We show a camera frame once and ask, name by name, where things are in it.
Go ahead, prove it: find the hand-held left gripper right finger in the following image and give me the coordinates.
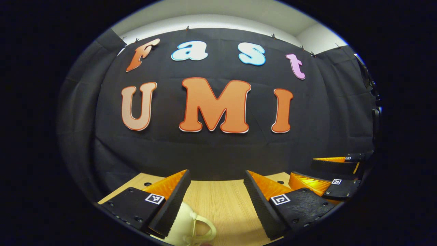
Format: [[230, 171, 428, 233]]
[[243, 170, 338, 241]]

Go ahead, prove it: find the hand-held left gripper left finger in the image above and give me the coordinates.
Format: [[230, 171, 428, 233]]
[[98, 169, 192, 240]]

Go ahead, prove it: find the small cream suitcase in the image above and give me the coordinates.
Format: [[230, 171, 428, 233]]
[[163, 202, 217, 246]]

